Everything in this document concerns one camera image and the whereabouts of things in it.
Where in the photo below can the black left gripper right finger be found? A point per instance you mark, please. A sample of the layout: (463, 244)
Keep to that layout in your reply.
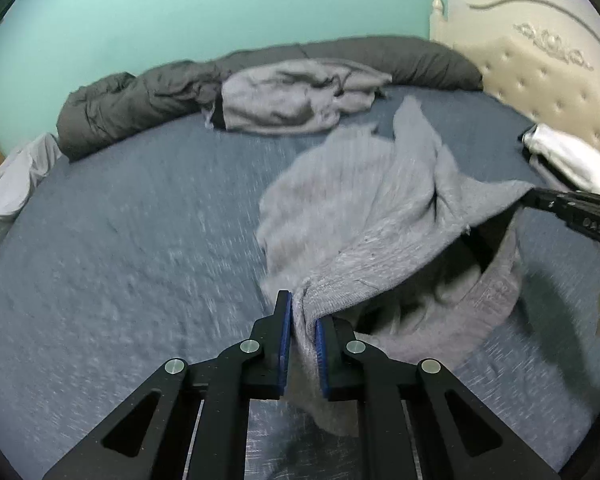
(417, 421)

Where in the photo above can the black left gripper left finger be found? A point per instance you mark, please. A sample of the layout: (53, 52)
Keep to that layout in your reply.
(189, 421)

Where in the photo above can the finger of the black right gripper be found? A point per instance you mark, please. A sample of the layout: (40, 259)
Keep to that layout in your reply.
(579, 210)

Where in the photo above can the grey knit sweater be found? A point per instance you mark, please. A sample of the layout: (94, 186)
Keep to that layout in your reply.
(388, 234)

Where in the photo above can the white folded garment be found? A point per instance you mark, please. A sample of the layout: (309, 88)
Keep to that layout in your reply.
(570, 156)

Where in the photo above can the cream tufted headboard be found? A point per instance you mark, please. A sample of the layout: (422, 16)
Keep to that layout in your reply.
(541, 57)

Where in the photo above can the blue-grey bed sheet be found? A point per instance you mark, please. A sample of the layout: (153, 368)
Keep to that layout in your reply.
(147, 250)

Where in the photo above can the light grey cloth at bedside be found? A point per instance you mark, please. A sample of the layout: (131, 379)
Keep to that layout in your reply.
(22, 172)

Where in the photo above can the dark grey rolled duvet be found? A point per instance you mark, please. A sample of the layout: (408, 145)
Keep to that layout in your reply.
(121, 105)

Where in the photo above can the light grey crumpled garment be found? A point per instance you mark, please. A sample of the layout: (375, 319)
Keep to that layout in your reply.
(303, 96)

